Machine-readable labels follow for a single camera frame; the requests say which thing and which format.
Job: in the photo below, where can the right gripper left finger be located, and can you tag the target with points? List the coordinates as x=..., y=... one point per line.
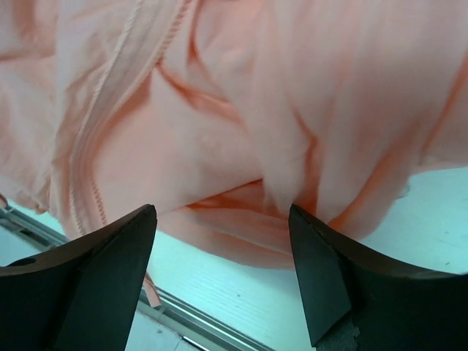
x=81, y=295

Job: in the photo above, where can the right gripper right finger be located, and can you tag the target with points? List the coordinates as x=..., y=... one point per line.
x=355, y=298

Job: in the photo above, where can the salmon pink jacket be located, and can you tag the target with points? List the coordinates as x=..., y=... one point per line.
x=223, y=114

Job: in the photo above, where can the front white panel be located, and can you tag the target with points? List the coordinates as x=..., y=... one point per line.
x=149, y=335

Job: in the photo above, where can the front aluminium rail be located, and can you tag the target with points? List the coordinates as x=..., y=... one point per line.
x=196, y=327

